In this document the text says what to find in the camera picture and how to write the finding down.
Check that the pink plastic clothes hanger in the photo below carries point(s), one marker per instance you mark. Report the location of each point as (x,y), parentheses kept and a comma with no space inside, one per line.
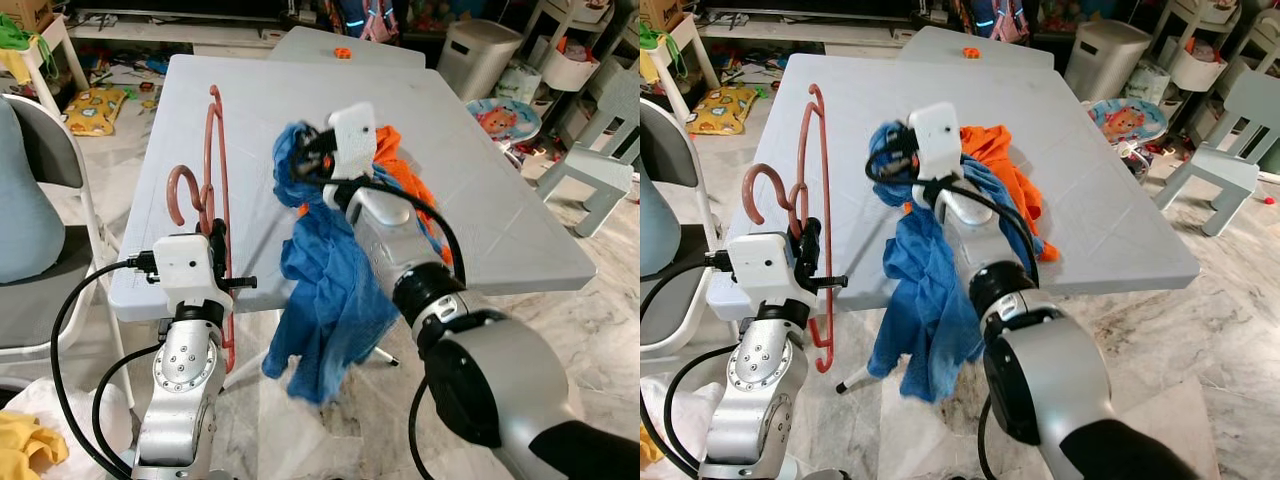
(211,150)
(818,150)

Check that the blue shirt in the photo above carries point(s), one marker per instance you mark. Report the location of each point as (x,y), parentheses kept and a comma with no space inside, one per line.
(330,290)
(925,290)

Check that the yellow garment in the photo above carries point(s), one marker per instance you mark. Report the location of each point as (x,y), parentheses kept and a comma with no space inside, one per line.
(25,445)
(650,450)

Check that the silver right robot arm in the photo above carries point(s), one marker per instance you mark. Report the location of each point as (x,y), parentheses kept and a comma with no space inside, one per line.
(1070,390)
(500,380)

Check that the orange shirt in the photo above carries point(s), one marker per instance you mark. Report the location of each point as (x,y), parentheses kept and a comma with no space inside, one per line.
(405,175)
(1010,175)

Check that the grey folding table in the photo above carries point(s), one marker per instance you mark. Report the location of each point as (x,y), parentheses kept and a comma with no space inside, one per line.
(1100,230)
(500,230)
(340,40)
(965,38)

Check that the white grey folding chair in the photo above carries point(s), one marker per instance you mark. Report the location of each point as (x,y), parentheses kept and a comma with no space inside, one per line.
(40,300)
(670,290)

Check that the pink backpack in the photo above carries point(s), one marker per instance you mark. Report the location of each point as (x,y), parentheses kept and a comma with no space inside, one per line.
(995,20)
(365,20)

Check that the yellow patterned mat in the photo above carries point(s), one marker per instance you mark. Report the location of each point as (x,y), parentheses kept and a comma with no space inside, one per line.
(95,110)
(722,110)

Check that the cartoon print children bag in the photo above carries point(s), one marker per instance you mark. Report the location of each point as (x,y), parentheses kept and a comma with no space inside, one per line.
(500,122)
(1125,122)

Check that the grey lidded bin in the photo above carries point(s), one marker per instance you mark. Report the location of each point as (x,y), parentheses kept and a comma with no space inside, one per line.
(1105,55)
(478,55)

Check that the white garment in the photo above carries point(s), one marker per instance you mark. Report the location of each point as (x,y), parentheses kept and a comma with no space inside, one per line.
(670,400)
(60,400)

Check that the light blue cushion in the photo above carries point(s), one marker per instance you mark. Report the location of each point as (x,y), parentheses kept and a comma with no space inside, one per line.
(20,200)

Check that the white side shelf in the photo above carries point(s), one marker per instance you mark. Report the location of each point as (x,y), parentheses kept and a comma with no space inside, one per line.
(685,60)
(55,60)

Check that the light blue child chair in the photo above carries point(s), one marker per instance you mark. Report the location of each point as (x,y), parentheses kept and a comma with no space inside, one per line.
(1215,170)
(590,170)

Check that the green item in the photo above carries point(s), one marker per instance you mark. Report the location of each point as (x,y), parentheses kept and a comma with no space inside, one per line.
(652,35)
(20,32)

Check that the white round basket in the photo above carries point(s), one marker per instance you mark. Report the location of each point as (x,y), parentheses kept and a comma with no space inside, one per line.
(1195,65)
(570,65)

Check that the cardboard box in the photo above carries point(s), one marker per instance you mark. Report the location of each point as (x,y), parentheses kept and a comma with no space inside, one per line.
(20,12)
(660,12)

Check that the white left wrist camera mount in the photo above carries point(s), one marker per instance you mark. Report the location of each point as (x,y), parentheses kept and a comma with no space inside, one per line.
(762,268)
(185,268)

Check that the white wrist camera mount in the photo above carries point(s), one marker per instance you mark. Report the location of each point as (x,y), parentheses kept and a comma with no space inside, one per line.
(937,140)
(353,140)
(185,268)
(762,268)

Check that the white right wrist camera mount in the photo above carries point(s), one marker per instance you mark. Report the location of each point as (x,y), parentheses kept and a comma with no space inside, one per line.
(937,140)
(353,140)

